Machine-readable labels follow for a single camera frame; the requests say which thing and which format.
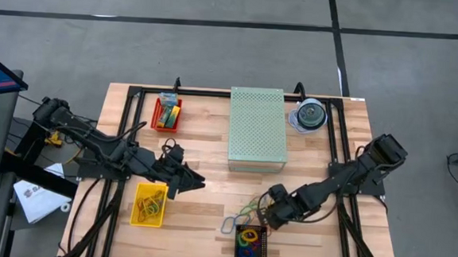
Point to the yellow green crayon box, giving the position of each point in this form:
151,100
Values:
174,116
163,116

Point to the black frame clamp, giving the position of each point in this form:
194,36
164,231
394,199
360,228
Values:
177,84
300,90

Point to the clear disc spindle case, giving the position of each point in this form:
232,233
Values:
311,114

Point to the blue rubber band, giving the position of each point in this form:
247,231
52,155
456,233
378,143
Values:
247,221
223,225

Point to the purple coil wristband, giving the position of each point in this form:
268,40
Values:
257,246

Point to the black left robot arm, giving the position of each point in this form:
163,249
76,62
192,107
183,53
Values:
92,144

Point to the small green card box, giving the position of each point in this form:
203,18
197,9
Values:
168,99

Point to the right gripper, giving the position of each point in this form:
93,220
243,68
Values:
284,205

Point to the white paper sheet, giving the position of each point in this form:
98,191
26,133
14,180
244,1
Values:
37,200

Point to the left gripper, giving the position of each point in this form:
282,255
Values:
163,168

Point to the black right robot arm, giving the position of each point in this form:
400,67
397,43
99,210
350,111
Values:
349,175

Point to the yellow coil wristband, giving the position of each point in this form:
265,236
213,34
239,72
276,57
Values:
243,235

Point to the small white sticker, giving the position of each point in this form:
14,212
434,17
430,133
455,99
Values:
357,99

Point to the black box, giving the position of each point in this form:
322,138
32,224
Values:
23,144

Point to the green coil wristband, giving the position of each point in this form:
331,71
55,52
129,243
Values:
239,240

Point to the blue coil wristband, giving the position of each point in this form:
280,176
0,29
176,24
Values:
241,253

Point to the black metal table frame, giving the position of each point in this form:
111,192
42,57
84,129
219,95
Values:
155,89

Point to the yellow plastic basket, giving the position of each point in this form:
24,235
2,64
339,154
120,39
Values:
134,218

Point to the red plastic basket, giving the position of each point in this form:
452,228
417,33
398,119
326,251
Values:
165,129

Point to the mint green perforated metal shelf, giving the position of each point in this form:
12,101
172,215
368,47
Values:
258,126

